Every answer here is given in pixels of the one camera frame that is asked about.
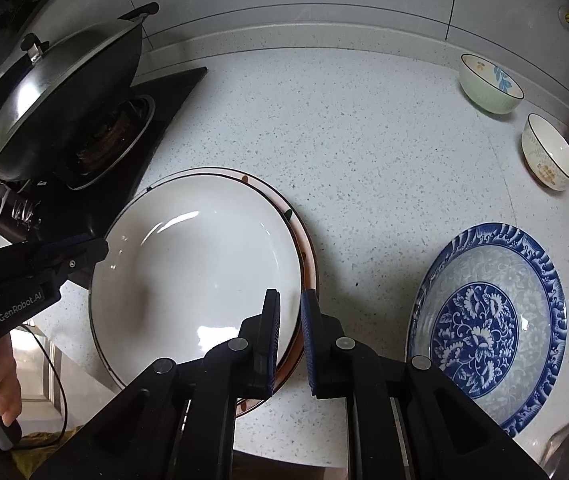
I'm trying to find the orange rimmed white dish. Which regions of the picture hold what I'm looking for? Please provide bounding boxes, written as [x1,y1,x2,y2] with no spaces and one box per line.
[88,173,307,395]

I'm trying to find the blue white porcelain bowl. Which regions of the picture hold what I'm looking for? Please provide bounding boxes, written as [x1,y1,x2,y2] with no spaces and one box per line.
[405,222,568,437]

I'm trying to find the patterned plate front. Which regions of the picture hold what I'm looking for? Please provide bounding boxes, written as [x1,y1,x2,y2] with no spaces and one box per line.
[128,166,319,417]

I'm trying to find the white bowl gold rim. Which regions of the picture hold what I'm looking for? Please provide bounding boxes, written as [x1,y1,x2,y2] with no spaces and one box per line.
[521,113,569,192]

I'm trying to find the green bowl blue leaf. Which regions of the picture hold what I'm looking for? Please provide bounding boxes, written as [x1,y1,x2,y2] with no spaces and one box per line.
[459,53,524,115]

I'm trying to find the person left hand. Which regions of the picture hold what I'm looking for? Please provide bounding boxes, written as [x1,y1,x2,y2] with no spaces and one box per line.
[0,334,22,427]

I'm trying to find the black gas stove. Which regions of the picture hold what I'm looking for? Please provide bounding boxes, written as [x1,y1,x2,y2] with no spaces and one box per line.
[0,67,207,243]

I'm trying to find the black wok with lid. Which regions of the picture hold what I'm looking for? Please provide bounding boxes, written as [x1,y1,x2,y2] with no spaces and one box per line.
[0,2,160,182]

